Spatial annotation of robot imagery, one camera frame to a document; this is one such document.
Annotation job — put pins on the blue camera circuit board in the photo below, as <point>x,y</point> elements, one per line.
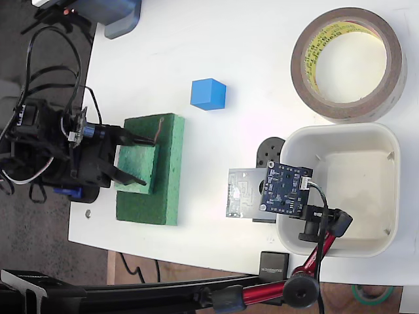
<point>286,188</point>

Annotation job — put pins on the green tape roll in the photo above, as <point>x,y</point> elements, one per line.
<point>357,292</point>

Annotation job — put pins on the grey blue stand base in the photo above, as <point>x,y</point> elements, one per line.
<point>121,19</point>

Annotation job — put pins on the black round servo horn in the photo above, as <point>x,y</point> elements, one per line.
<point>270,150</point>

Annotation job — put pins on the small light green sponge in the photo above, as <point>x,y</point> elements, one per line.
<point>137,163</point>

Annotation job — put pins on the black six-joint robot arm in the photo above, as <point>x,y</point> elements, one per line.
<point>39,153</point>

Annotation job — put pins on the blue cube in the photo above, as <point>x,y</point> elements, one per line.
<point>207,95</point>

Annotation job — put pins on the silver circuit board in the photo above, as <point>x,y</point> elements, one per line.
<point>240,193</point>

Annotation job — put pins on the white square plastic container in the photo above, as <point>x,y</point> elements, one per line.
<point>357,183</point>

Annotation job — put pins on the red articulated camera holder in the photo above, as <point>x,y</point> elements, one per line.
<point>311,258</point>

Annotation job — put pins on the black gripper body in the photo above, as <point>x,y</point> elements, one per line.
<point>91,160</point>

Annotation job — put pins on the large brown tape roll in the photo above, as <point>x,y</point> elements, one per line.
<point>389,104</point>

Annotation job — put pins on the large green sponge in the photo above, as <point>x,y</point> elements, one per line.
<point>171,170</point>

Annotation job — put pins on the small metal nut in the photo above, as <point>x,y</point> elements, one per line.
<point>87,213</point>

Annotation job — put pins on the black clamp bar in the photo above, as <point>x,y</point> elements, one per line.
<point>131,294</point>

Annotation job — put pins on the small black box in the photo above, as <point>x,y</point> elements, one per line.
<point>274,265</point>

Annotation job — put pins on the gripper camera circuit board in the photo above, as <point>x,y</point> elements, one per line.
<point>80,126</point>

